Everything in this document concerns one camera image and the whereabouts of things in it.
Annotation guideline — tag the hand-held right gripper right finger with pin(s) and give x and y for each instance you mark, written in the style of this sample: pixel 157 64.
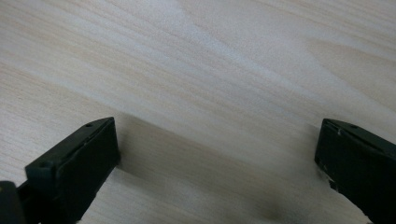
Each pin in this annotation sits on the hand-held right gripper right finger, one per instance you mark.
pixel 358 165

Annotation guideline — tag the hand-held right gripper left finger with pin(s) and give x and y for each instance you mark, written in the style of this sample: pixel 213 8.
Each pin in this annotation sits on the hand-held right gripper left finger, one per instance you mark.
pixel 77 168

